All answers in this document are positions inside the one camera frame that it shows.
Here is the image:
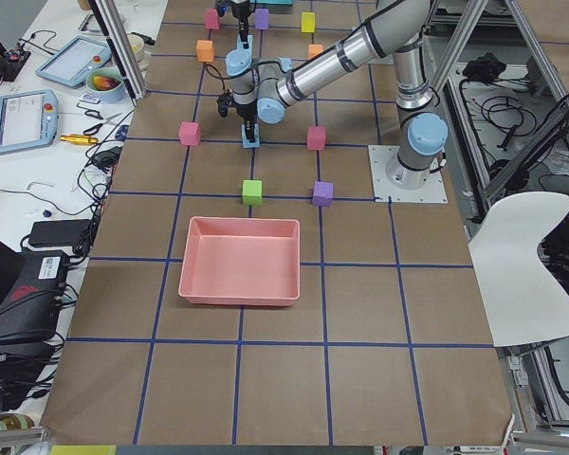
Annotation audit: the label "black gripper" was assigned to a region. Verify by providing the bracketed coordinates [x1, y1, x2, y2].
[235, 101, 258, 142]
[231, 3, 250, 49]

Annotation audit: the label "light blue block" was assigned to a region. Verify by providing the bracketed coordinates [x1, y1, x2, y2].
[236, 34, 253, 52]
[241, 124, 261, 149]

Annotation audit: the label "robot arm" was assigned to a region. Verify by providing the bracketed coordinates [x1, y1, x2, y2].
[215, 1, 435, 148]
[230, 0, 251, 49]

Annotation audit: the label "purple block right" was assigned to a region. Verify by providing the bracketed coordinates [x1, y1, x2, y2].
[254, 9, 269, 30]

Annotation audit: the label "purple block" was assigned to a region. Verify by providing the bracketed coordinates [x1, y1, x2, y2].
[254, 9, 269, 30]
[312, 181, 334, 208]

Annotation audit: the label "magenta block back right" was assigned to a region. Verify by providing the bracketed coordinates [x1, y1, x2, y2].
[204, 9, 221, 30]

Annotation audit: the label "magenta block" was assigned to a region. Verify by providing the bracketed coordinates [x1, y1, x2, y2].
[178, 121, 202, 146]
[204, 9, 221, 30]
[306, 126, 326, 151]

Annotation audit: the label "orange block back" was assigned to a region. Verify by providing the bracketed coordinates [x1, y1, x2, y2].
[195, 40, 215, 63]

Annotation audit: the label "orange block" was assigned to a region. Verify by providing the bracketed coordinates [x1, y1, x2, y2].
[307, 44, 323, 60]
[195, 40, 215, 63]

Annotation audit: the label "cyan plastic bin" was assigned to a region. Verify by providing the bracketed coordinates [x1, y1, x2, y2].
[263, 0, 294, 6]

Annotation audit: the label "magenta block back left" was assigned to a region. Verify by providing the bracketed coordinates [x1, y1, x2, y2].
[178, 121, 202, 146]

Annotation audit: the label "yellow block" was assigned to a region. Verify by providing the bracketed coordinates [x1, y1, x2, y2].
[301, 11, 316, 33]

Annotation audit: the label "magenta block front left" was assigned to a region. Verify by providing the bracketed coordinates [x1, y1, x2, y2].
[306, 126, 326, 151]

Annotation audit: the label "green block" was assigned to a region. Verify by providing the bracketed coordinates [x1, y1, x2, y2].
[242, 179, 263, 207]

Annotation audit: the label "orange block front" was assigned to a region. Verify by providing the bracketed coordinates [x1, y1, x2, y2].
[307, 44, 323, 60]

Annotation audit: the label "purple block left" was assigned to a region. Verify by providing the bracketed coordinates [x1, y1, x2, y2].
[312, 181, 334, 208]

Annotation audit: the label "bowl with yellow lemon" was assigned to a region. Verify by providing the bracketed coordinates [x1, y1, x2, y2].
[127, 33, 151, 71]

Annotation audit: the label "pink plastic bin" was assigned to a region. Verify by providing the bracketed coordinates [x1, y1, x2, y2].
[178, 216, 301, 307]

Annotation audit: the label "green bowl with fruit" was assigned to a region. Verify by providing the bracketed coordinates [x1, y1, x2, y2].
[86, 67, 126, 103]

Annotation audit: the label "teach pendant far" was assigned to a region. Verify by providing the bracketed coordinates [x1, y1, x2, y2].
[35, 36, 112, 87]

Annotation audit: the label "teach pendant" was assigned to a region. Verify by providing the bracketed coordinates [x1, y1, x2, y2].
[35, 36, 112, 87]
[0, 89, 59, 155]

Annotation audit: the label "gold cylinder tool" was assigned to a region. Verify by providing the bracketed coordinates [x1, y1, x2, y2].
[60, 135, 99, 146]

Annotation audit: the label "black power adapter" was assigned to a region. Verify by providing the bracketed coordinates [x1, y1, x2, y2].
[28, 219, 90, 247]

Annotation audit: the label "teach pendant near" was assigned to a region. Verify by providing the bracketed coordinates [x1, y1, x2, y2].
[0, 89, 59, 155]

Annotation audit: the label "white chair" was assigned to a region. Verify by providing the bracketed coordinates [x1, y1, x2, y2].
[468, 191, 569, 347]

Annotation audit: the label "aluminium frame post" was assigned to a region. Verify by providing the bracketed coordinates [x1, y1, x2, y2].
[89, 0, 147, 103]

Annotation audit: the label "black handled scissors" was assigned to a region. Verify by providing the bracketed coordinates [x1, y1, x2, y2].
[83, 113, 120, 137]

